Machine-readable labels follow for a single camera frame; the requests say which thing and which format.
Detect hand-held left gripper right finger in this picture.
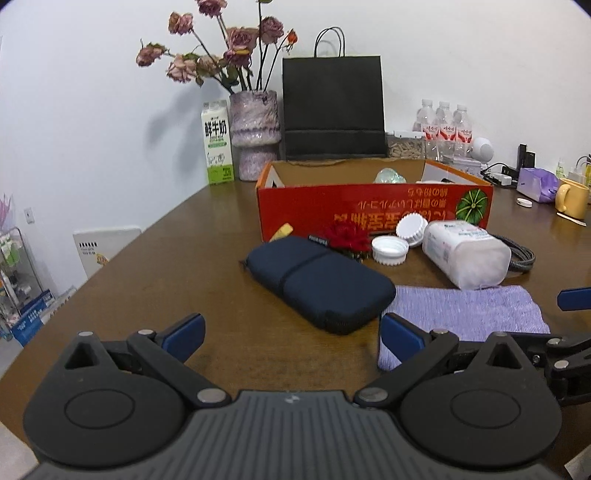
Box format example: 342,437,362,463
353,312,536,408

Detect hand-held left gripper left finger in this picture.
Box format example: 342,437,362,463
51,313,232,409

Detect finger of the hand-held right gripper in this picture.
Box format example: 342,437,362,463
557,287,591,311
508,332,591,407

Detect black braided cable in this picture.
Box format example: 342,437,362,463
489,233,537,274

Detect purple drawstring pouch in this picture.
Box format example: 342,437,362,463
378,285,551,371

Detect navy zip case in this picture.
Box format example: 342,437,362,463
239,237,397,335

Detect red artificial rose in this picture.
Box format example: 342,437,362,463
323,220,372,261

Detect red cardboard box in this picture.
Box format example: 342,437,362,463
255,158,494,243

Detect wooden desktop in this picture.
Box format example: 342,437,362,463
0,157,591,467

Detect white ridged bottle cap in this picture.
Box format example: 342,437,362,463
370,235,410,265

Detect yellow mug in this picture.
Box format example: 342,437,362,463
555,179,591,220

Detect tall white ridged cap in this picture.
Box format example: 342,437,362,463
396,213,429,247

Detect white flat panel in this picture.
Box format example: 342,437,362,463
73,225,142,279

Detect purple tissue pack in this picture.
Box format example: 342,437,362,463
516,167,559,203

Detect white power strip with plugs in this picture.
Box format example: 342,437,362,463
480,162,519,188

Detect blue cardboard box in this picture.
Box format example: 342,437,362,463
11,288,58,347

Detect white printed tin box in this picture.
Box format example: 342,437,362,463
442,154,481,177

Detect white round speaker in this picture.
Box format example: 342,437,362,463
470,137,495,163

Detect clear container of pellets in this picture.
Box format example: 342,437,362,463
385,130,426,160

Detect white green milk carton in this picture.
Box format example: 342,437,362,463
201,100,235,186

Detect clear water bottle red label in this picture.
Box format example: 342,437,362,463
434,101,457,158
412,99,438,160
453,104,475,158

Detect purple marbled vase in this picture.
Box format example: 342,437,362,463
229,90,283,182

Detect black paper bag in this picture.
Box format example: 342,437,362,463
281,27,387,161

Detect dried pink rose bouquet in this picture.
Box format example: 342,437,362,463
135,0,298,95

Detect white charger with cable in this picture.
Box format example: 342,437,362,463
568,156,591,185

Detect wire storage rack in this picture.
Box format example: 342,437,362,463
0,226,56,342

